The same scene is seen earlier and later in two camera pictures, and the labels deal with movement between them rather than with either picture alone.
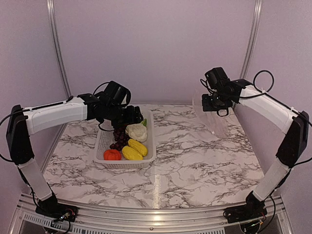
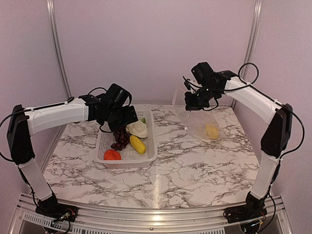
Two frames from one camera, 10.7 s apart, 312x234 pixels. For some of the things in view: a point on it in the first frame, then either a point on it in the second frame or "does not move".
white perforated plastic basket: (104, 139) does not move
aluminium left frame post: (51, 6) does not move
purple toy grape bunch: (121, 138) does not move
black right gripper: (206, 107) -> (190, 105)
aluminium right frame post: (252, 40) does not move
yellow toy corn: (130, 153) -> (212, 131)
